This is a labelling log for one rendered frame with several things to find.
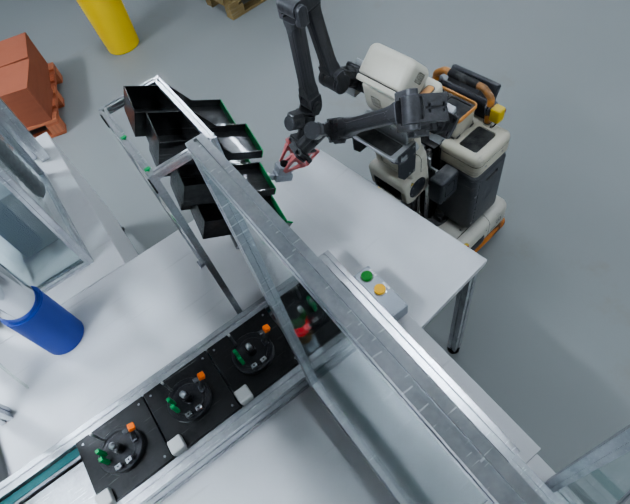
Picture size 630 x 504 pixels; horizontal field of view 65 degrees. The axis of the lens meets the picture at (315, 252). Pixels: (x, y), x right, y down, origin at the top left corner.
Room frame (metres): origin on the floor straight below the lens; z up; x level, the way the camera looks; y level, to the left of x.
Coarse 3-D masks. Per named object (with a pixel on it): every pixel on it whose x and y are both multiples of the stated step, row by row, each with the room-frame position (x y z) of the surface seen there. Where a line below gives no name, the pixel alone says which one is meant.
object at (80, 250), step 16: (0, 128) 1.96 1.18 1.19; (16, 144) 1.96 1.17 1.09; (32, 160) 1.96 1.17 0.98; (0, 176) 1.35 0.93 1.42; (16, 192) 1.35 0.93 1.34; (32, 208) 1.35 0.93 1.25; (64, 208) 1.71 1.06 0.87; (48, 224) 1.35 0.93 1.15; (64, 240) 1.35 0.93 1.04; (80, 240) 1.47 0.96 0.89; (80, 256) 1.35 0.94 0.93; (64, 272) 1.32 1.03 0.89; (48, 288) 1.28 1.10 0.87
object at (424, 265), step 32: (320, 160) 1.56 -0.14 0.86; (288, 192) 1.43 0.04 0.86; (320, 192) 1.38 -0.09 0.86; (352, 192) 1.33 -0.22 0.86; (384, 192) 1.28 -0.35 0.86; (320, 224) 1.21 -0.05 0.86; (352, 224) 1.17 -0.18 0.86; (384, 224) 1.13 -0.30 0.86; (416, 224) 1.08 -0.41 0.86; (352, 256) 1.02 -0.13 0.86; (384, 256) 0.98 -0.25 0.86; (416, 256) 0.94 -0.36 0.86; (448, 256) 0.90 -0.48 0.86; (480, 256) 0.87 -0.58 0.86; (416, 288) 0.81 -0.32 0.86; (448, 288) 0.78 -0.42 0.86; (416, 320) 0.69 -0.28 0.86
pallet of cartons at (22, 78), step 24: (0, 48) 4.13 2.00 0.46; (24, 48) 4.03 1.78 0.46; (0, 72) 3.78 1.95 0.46; (24, 72) 3.69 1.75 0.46; (48, 72) 4.13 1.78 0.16; (0, 96) 3.46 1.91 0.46; (24, 96) 3.47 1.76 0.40; (48, 96) 3.71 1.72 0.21; (24, 120) 3.46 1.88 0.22; (48, 120) 3.47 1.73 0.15
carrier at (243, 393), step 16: (256, 320) 0.81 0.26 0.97; (272, 320) 0.79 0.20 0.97; (240, 336) 0.77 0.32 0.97; (256, 336) 0.74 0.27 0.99; (272, 336) 0.73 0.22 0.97; (208, 352) 0.74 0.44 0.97; (224, 352) 0.73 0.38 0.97; (240, 352) 0.70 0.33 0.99; (256, 352) 0.68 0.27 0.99; (272, 352) 0.67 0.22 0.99; (288, 352) 0.66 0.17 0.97; (224, 368) 0.67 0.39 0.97; (240, 368) 0.65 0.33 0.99; (256, 368) 0.63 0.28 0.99; (272, 368) 0.62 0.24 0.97; (288, 368) 0.61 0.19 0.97; (240, 384) 0.60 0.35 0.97; (256, 384) 0.59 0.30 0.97; (240, 400) 0.54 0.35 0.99
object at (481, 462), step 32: (224, 160) 0.51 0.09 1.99; (224, 192) 0.47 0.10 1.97; (256, 192) 0.44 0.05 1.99; (256, 224) 0.38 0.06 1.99; (288, 256) 0.33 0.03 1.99; (320, 288) 0.27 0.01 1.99; (352, 320) 0.22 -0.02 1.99; (384, 352) 0.18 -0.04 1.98; (416, 384) 0.14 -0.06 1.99; (416, 416) 0.12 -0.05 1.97; (448, 416) 0.11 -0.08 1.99; (448, 448) 0.08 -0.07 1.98; (480, 448) 0.07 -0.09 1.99; (480, 480) 0.05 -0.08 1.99; (512, 480) 0.04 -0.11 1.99
